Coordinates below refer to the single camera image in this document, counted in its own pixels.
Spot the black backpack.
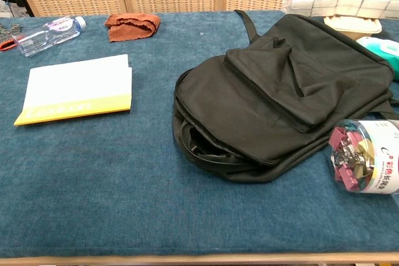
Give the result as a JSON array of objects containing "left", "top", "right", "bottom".
[{"left": 171, "top": 9, "right": 399, "bottom": 184}]

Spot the white box with yellow edge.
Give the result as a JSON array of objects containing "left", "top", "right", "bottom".
[{"left": 13, "top": 54, "right": 133, "bottom": 126}]

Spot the blue table cloth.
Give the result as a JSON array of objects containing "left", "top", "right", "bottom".
[{"left": 0, "top": 10, "right": 399, "bottom": 259}]

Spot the brown folded cloth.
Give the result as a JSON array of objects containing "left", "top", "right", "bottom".
[{"left": 104, "top": 12, "right": 161, "bottom": 43}]

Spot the clear plastic water bottle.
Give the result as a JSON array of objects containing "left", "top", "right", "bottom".
[{"left": 14, "top": 16, "right": 87, "bottom": 58}]

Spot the clear jar of binder clips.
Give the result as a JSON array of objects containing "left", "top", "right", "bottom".
[{"left": 327, "top": 118, "right": 399, "bottom": 196}]

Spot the beige lidded lunch box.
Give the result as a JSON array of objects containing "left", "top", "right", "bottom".
[{"left": 323, "top": 15, "right": 383, "bottom": 42}]

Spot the multipack of tissue packets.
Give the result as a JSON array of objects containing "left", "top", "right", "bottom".
[{"left": 282, "top": 0, "right": 399, "bottom": 19}]

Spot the teal wet wipes pack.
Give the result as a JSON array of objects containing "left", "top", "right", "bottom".
[{"left": 355, "top": 36, "right": 399, "bottom": 80}]

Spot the striped grey work glove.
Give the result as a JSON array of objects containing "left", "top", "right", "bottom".
[{"left": 0, "top": 24, "right": 26, "bottom": 52}]

